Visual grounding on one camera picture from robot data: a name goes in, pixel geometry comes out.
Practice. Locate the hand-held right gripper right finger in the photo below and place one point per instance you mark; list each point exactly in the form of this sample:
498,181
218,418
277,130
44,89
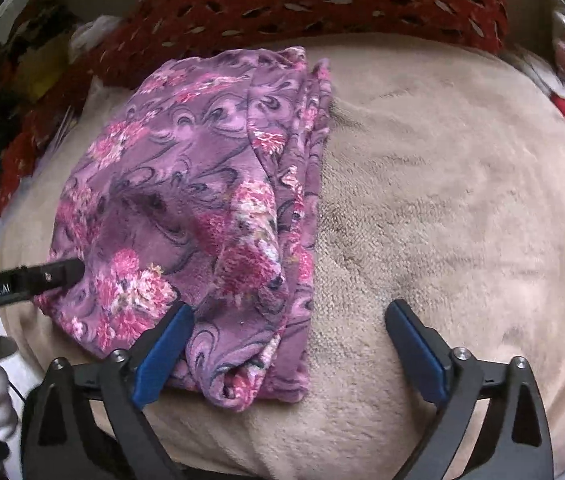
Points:
422,355

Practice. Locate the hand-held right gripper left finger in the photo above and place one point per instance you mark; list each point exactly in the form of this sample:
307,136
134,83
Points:
162,355

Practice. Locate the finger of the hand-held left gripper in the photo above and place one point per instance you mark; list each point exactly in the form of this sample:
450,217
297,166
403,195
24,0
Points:
57,274

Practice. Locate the purple floral garment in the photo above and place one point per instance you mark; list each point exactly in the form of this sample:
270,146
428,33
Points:
162,185

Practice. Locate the beige fleece blanket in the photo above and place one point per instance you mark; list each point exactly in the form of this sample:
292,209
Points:
437,210

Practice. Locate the yellow object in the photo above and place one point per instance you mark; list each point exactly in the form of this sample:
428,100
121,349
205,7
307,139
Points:
45,82

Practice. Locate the white cloth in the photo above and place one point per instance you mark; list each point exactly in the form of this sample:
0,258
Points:
95,35

